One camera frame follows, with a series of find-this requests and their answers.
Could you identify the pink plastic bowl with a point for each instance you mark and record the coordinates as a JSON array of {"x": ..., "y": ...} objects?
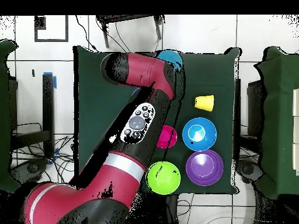
[{"x": 169, "y": 137}]

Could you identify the small blue plastic bowl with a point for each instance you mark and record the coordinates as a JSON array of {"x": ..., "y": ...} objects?
[{"x": 135, "y": 91}]

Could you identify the yellow plastic cup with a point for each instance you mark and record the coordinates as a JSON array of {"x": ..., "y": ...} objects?
[{"x": 205, "y": 102}]

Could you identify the cyan plastic bowl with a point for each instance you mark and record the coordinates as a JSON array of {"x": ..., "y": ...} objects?
[{"x": 171, "y": 57}]

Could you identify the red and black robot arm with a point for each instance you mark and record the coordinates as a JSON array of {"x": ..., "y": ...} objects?
[{"x": 144, "y": 70}]

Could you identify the green plastic bowl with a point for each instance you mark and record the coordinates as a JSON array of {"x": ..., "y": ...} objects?
[{"x": 163, "y": 179}]

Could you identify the large blue plastic bowl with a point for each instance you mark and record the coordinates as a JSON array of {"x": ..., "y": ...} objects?
[{"x": 208, "y": 140}]

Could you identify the purple plastic bowl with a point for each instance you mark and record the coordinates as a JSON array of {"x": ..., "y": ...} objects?
[{"x": 204, "y": 168}]

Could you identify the dark green table cloth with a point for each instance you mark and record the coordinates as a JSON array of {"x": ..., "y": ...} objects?
[{"x": 205, "y": 74}]

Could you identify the blue tape piece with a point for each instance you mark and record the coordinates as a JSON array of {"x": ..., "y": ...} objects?
[
  {"x": 56, "y": 151},
  {"x": 55, "y": 82}
]

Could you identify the black cabinet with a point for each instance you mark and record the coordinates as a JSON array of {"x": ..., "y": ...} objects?
[{"x": 255, "y": 105}]

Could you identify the grey office chair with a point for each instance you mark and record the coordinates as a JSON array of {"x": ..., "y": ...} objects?
[
  {"x": 248, "y": 169},
  {"x": 30, "y": 168}
]

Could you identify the green covered side table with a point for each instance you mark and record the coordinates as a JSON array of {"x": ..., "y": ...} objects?
[
  {"x": 278, "y": 116},
  {"x": 4, "y": 116}
]

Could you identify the black bench frame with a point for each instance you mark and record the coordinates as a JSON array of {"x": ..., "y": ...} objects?
[{"x": 48, "y": 105}]

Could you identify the black square frame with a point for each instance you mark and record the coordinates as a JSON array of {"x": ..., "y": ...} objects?
[{"x": 40, "y": 22}]

